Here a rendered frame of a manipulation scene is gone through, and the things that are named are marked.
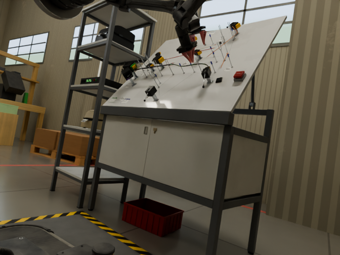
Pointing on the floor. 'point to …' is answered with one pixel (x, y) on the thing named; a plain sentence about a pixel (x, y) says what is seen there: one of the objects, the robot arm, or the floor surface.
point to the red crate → (152, 216)
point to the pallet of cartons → (73, 144)
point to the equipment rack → (111, 10)
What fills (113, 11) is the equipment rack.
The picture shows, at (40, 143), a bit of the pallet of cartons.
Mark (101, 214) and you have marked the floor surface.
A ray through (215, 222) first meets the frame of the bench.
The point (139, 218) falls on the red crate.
